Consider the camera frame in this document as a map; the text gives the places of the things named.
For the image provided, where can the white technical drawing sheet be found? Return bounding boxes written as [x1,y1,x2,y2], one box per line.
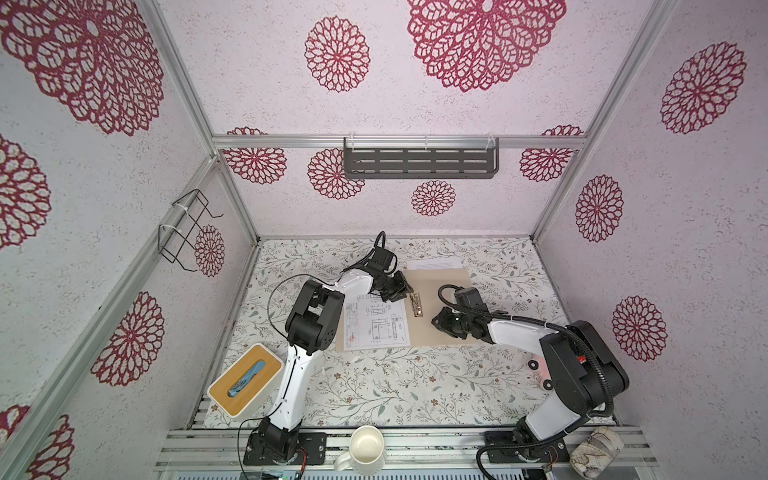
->
[338,295,411,351]

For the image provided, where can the beige manila folder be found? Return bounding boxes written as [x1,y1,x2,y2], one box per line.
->
[335,268,472,352]

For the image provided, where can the white printed text sheet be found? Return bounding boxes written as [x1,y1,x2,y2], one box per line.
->
[405,257,463,270]

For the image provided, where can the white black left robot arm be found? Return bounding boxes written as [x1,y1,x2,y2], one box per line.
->
[268,246,412,432]

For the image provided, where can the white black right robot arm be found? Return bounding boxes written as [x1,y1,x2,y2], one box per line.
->
[432,284,630,448]

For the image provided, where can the pink pig plush toy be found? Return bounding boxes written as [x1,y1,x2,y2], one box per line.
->
[527,356,554,391]

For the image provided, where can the white wooden-top tissue box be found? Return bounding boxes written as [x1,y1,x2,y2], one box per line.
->
[207,343,284,421]

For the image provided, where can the white ceramic mug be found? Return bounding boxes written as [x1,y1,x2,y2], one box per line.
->
[333,425,386,476]

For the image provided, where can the marbled patterned cup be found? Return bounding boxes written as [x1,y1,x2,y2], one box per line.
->
[570,426,625,479]

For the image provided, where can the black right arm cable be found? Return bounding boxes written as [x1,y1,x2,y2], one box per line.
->
[436,283,616,480]

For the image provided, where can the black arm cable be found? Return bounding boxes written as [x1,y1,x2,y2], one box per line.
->
[236,230,397,480]
[436,283,616,480]

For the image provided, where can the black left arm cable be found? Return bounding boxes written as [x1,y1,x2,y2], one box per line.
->
[236,230,397,480]

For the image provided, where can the grey slotted wall shelf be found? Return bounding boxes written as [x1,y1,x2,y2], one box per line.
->
[342,137,499,180]

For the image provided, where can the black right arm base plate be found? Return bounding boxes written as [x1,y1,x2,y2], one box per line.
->
[483,417,570,465]

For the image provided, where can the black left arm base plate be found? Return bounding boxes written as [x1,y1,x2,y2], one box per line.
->
[243,418,328,466]

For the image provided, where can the black wire wall rack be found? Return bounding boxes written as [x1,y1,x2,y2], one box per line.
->
[156,189,225,277]

